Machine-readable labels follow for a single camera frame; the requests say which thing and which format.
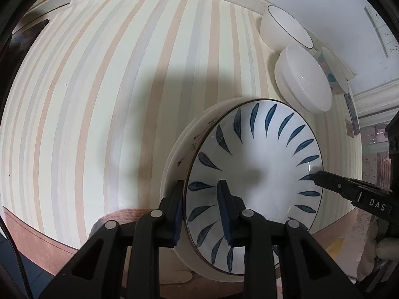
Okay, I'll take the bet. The plain white bowl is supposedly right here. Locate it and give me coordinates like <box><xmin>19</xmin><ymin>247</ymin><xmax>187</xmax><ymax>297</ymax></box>
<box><xmin>274</xmin><ymin>44</ymin><xmax>332</xmax><ymax>113</ymax></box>

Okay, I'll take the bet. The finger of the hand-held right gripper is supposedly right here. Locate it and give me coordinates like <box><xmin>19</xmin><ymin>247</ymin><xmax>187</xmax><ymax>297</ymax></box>
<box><xmin>312</xmin><ymin>170</ymin><xmax>395</xmax><ymax>216</ymax></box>

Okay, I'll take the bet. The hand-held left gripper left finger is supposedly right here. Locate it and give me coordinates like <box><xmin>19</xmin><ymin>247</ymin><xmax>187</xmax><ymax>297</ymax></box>
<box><xmin>37</xmin><ymin>180</ymin><xmax>185</xmax><ymax>299</ymax></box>

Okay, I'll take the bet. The white bowl with blue dots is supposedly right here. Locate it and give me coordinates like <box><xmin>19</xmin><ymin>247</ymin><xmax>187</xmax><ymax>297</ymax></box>
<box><xmin>314</xmin><ymin>46</ymin><xmax>350</xmax><ymax>96</ymax></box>

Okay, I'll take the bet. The blue leaf pattern bowl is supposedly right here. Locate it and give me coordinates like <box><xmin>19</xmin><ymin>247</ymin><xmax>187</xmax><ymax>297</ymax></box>
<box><xmin>174</xmin><ymin>99</ymin><xmax>325</xmax><ymax>285</ymax></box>

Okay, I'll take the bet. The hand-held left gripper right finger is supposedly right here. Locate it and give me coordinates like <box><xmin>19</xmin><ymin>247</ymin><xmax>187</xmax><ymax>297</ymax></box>
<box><xmin>217</xmin><ymin>179</ymin><xmax>366</xmax><ymax>299</ymax></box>

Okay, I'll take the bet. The white bowl with blue rim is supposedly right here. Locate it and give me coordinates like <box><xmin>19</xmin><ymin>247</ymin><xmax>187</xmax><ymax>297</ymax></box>
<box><xmin>260</xmin><ymin>5</ymin><xmax>314</xmax><ymax>54</ymax></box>

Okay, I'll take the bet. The white floral plate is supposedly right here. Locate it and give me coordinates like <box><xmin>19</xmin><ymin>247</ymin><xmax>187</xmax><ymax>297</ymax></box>
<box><xmin>160</xmin><ymin>98</ymin><xmax>259</xmax><ymax>256</ymax></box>

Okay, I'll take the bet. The striped tablecloth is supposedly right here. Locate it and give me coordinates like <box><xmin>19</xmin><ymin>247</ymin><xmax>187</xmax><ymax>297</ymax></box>
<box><xmin>0</xmin><ymin>0</ymin><xmax>364</xmax><ymax>256</ymax></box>

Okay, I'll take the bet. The white flat plate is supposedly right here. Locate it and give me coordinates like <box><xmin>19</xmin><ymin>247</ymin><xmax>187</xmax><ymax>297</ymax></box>
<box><xmin>324</xmin><ymin>46</ymin><xmax>356</xmax><ymax>83</ymax></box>

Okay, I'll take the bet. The black cable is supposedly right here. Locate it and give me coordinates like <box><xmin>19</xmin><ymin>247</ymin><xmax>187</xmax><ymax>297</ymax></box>
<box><xmin>0</xmin><ymin>215</ymin><xmax>34</xmax><ymax>299</ymax></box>

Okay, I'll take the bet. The white wall socket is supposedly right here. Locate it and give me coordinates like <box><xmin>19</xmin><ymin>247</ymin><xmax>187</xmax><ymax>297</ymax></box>
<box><xmin>364</xmin><ymin>5</ymin><xmax>399</xmax><ymax>59</ymax></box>

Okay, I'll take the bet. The person's right hand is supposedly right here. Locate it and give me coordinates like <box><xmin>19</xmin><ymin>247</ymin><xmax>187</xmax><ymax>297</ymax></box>
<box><xmin>356</xmin><ymin>216</ymin><xmax>399</xmax><ymax>283</ymax></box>

